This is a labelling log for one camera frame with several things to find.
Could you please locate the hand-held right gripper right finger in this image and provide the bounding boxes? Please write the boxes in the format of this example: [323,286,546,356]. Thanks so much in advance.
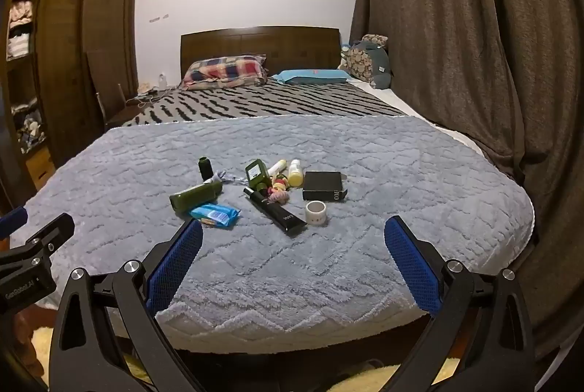
[383,215,535,392]

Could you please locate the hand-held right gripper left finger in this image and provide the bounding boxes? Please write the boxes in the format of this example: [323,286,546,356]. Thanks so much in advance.
[48,218,204,392]

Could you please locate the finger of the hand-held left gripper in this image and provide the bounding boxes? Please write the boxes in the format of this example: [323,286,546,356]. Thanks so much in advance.
[0,208,29,240]
[0,212,76,278]

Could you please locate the square green glass bottle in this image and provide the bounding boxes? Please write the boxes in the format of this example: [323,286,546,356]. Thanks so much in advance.
[245,159,270,193]

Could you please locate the yellow lotion bottle white cap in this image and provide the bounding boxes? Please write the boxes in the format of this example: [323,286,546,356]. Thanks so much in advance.
[287,159,304,187]

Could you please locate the blue snack packet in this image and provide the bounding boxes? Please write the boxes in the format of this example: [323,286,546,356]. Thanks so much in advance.
[189,202,241,229]

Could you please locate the long green bottle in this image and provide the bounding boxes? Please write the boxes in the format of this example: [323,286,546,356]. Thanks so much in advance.
[169,181,223,211]

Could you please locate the mixed clothes pile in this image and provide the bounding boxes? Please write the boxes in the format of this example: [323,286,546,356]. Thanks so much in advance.
[11,97,48,153]

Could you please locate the white tape roll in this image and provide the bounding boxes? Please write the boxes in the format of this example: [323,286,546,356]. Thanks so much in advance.
[305,200,330,227]

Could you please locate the black cosmetic tube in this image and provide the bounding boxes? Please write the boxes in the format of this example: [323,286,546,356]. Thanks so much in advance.
[243,187,308,235]

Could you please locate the black box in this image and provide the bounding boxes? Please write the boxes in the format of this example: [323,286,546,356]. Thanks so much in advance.
[302,171,349,202]

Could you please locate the grey fluffy blanket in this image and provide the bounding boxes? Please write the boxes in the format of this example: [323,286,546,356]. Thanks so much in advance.
[9,115,535,353]

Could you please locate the pink crumpled wrapper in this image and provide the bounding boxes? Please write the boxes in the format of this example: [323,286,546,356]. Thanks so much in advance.
[266,176,291,204]

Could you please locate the white bed sheet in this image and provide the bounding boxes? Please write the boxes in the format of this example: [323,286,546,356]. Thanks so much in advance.
[353,79,487,158]

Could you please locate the wooden chair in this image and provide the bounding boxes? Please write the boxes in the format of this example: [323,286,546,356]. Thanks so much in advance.
[86,49,140,130]

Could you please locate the wooden wardrobe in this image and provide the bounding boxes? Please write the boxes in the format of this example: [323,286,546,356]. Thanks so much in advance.
[0,0,140,203]

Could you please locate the striped folded clothes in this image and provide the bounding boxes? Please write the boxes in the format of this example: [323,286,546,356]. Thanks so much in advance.
[6,32,32,59]

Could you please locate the black striped grey blanket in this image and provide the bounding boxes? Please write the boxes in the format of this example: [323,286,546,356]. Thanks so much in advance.
[121,77,408,127]

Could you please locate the plaid pillow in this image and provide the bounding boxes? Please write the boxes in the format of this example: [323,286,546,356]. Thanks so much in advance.
[180,54,269,90]

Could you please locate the grey plush toy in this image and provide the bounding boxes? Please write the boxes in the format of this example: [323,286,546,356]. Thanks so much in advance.
[340,35,394,90]

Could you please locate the log print cushion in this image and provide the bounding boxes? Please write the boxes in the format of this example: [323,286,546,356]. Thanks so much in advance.
[341,34,389,81]

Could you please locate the pink folded clothes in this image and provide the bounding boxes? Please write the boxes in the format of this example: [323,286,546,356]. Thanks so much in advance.
[9,1,35,27]

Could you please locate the blue pillow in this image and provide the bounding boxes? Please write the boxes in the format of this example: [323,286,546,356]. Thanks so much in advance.
[272,68,350,85]

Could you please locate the wooden headboard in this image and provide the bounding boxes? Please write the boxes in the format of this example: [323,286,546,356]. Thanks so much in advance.
[180,26,343,79]

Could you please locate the brown curtain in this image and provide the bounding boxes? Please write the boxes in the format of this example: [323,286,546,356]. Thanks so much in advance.
[349,0,584,379]

